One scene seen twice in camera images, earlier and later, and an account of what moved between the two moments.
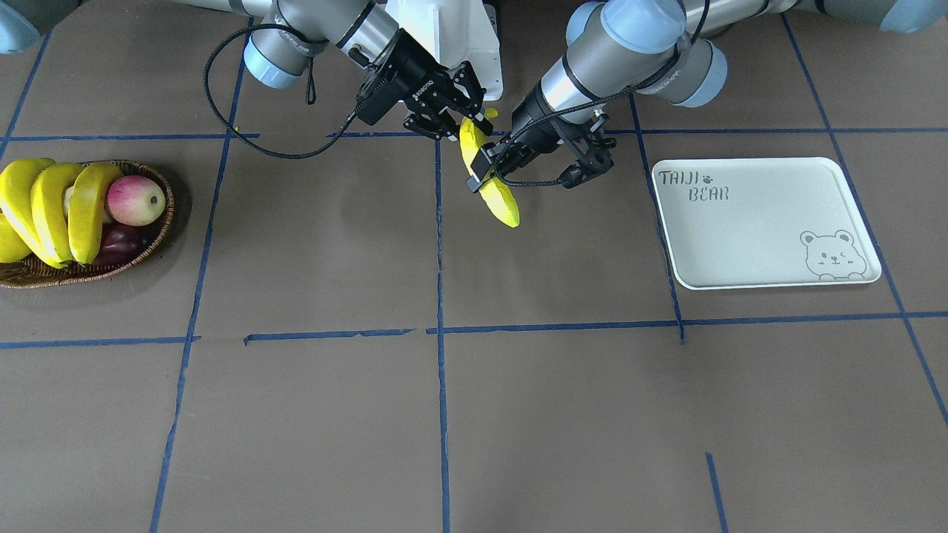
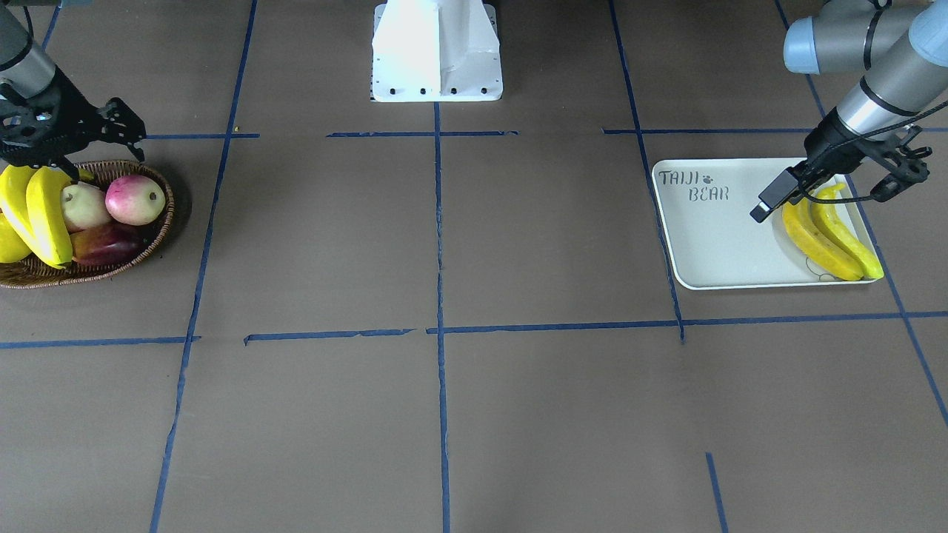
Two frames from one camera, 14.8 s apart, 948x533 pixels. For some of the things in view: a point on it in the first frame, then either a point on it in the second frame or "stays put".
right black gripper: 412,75 → 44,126
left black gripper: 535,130 → 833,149
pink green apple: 135,200 stays put
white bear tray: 746,222 stays put
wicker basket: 34,272 stays put
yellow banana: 47,195 stays put
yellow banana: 85,210 → 863,252
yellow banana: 472,141 → 798,220
